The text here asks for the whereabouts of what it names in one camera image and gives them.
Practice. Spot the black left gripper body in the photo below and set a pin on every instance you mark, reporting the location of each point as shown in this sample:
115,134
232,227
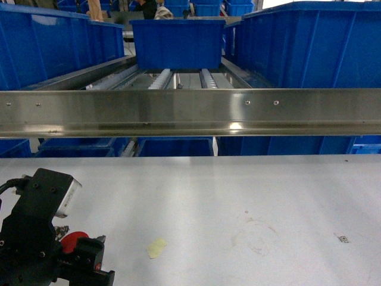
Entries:
31,255

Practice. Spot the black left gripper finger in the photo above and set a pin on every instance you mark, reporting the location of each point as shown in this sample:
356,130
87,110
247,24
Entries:
89,253

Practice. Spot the red mushroom push button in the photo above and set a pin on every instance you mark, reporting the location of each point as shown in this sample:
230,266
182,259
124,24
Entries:
69,242

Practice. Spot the yellow tape scrap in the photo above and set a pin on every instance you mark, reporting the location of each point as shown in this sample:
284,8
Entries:
156,247

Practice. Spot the white roller conveyor track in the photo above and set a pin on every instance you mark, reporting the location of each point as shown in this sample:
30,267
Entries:
162,80

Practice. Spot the left blue plastic bin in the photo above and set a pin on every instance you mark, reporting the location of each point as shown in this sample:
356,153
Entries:
38,44

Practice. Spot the blue plastic bin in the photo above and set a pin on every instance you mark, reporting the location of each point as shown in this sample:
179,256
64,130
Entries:
178,43
310,44
38,44

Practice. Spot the centre blue plastic bin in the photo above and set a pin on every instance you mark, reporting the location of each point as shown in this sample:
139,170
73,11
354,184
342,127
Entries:
178,43

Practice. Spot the small QR code sticker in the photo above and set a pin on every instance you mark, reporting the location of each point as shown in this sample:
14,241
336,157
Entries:
342,237

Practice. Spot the right blue plastic bin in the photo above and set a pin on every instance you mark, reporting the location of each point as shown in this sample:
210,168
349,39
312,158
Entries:
310,44

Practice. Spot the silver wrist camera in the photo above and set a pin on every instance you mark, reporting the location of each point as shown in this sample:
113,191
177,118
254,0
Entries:
49,194

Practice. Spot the stainless steel shelf rail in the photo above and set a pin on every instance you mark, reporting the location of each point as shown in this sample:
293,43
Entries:
186,112

